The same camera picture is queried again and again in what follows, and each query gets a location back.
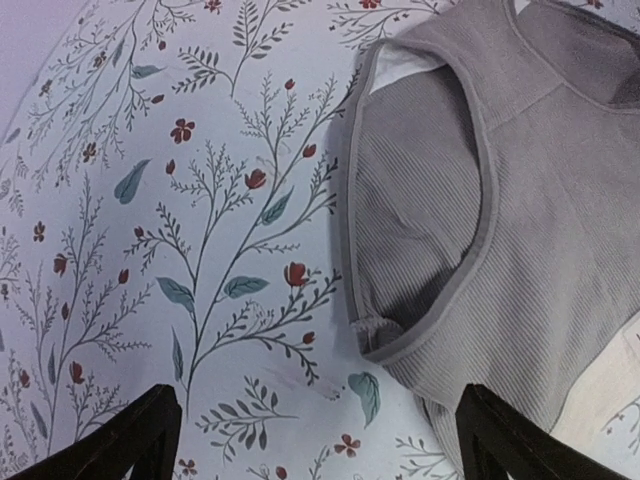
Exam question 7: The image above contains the floral tablecloth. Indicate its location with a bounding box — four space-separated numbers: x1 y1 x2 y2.
1 1 457 479

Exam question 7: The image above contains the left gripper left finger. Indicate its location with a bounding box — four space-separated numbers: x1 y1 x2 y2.
11 384 182 480

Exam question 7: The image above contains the taupe underwear cream waistband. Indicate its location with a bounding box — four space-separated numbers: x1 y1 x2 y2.
341 1 639 470

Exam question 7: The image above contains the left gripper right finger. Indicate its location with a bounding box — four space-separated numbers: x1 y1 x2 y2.
455 384 620 480

